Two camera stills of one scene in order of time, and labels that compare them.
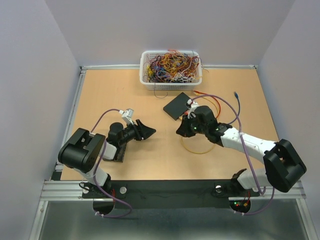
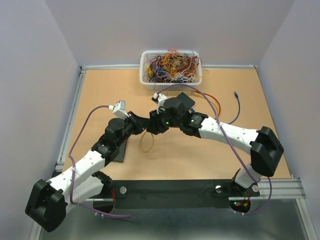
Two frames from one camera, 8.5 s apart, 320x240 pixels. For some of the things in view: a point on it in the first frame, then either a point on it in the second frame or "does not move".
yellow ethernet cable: x=196 y=93 does not move
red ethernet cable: x=205 y=94 does not move
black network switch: x=176 y=108 does not move
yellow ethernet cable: x=198 y=153 → x=141 y=138
